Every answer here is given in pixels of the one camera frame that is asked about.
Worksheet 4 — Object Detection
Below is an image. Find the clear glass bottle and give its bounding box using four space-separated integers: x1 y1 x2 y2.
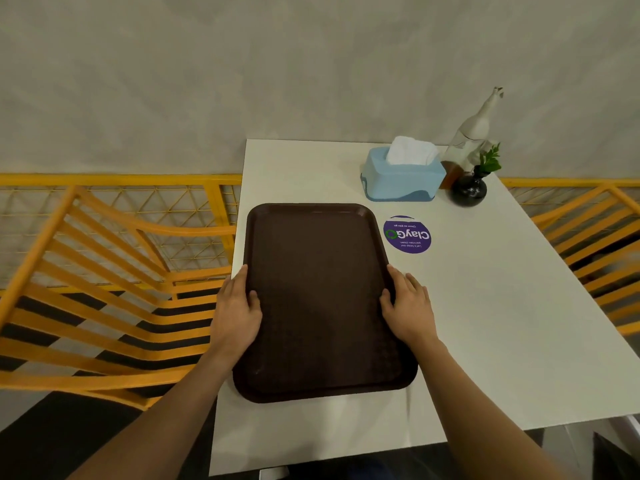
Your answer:
440 86 505 190

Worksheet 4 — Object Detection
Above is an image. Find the person's right hand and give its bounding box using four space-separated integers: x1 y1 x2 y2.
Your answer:
379 265 441 351

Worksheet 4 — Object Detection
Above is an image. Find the yellow slatted chair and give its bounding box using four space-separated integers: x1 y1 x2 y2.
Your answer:
0 185 238 411
530 182 640 338

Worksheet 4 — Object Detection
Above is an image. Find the round black vase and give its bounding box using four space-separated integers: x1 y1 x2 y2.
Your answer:
451 172 488 207

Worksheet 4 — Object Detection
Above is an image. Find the person's left forearm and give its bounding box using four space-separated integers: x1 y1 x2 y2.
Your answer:
67 345 237 480

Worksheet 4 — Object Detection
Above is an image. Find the green plant sprig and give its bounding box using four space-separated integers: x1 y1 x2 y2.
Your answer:
472 143 502 178

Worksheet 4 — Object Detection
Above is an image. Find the round purple sticker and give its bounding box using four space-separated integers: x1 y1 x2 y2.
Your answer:
383 215 432 254

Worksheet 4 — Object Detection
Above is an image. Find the person's left hand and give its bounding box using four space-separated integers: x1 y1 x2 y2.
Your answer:
209 265 263 366

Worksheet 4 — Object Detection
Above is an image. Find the light blue tissue box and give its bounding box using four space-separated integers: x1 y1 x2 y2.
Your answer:
360 146 447 202

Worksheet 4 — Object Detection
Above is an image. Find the person's right forearm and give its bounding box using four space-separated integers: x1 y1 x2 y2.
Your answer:
415 337 572 480

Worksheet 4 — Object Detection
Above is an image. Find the dark brown plastic tray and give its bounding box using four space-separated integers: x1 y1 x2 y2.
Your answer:
232 203 419 404

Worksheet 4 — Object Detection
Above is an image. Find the white tissue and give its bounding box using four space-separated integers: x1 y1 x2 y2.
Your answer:
385 136 439 166

